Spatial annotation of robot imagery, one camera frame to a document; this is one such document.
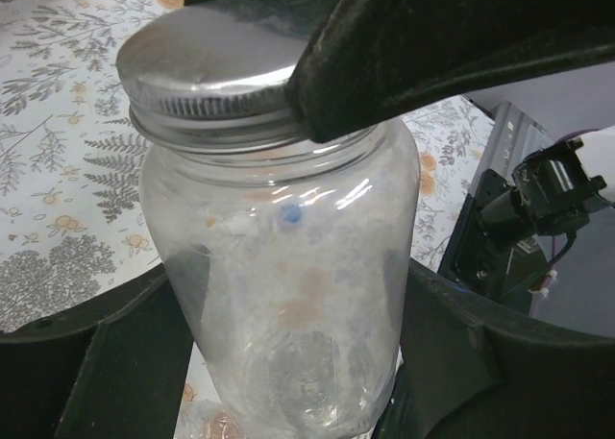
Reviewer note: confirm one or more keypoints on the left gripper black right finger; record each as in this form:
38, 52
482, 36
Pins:
475, 369

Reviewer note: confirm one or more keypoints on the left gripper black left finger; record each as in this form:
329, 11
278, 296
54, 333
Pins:
111, 367

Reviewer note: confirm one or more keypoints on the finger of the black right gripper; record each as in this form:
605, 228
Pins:
371, 60

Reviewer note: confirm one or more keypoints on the silver metal jar lid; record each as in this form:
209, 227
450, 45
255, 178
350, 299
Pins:
210, 77

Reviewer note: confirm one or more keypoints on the clear bottle with silver cap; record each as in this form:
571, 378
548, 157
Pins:
290, 267

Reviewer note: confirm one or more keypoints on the crushed clear bottle blue-white cap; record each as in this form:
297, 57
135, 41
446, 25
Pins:
206, 420

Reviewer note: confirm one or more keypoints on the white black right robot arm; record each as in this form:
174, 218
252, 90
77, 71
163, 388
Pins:
555, 190

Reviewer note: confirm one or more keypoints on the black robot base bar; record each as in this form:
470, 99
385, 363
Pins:
493, 268

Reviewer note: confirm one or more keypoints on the floral patterned table mat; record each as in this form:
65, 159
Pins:
72, 225

